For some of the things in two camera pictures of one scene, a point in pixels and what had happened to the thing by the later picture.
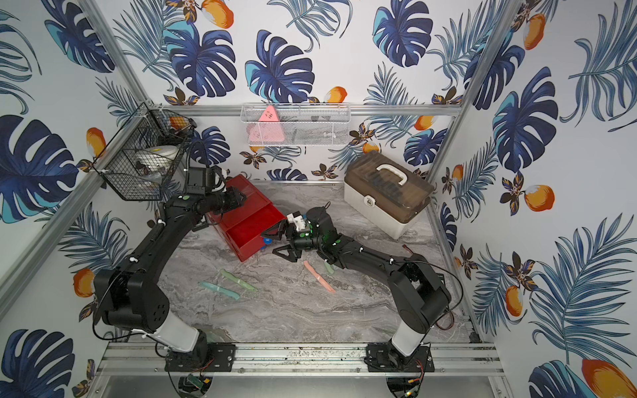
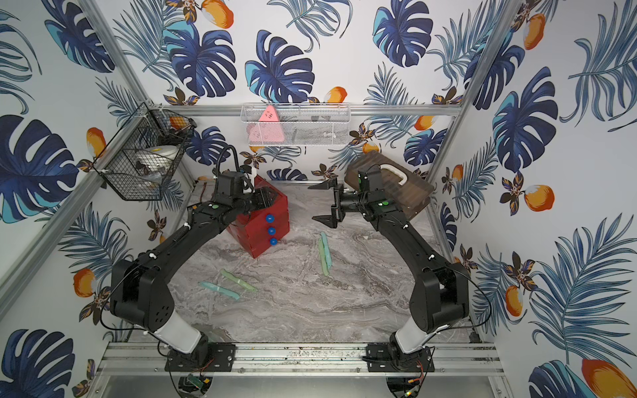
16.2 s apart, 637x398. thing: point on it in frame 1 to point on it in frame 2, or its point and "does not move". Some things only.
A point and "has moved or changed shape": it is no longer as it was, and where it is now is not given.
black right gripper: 292,230 to 336,215
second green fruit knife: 244,284 does not move
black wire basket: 139,158 does not move
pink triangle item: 268,128 does not move
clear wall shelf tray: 297,123 does not move
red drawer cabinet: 241,225 has moved or changed shape
